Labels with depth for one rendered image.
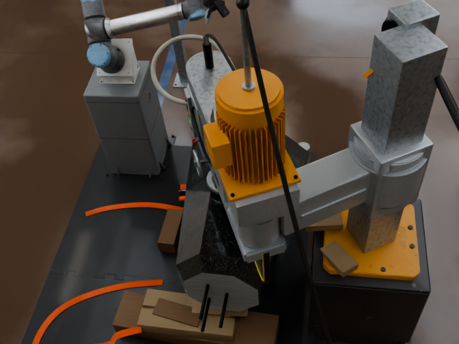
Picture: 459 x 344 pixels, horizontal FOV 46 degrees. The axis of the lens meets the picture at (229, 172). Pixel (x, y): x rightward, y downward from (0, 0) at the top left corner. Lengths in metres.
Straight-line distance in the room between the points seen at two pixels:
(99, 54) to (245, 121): 2.03
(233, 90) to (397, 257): 1.53
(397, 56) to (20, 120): 3.91
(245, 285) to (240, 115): 1.40
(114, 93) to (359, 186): 2.04
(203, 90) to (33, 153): 2.72
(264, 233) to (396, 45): 0.92
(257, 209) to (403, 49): 0.79
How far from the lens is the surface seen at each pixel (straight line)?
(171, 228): 3.91
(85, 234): 4.21
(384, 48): 2.12
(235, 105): 1.77
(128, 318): 3.61
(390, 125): 2.24
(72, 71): 5.65
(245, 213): 2.04
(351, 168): 2.42
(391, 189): 2.48
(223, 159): 1.90
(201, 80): 2.52
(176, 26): 4.79
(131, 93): 3.85
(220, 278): 2.95
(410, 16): 2.22
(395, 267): 2.97
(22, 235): 4.41
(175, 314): 3.43
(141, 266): 3.93
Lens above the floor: 3.30
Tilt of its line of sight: 49 degrees down
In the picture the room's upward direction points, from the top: 7 degrees counter-clockwise
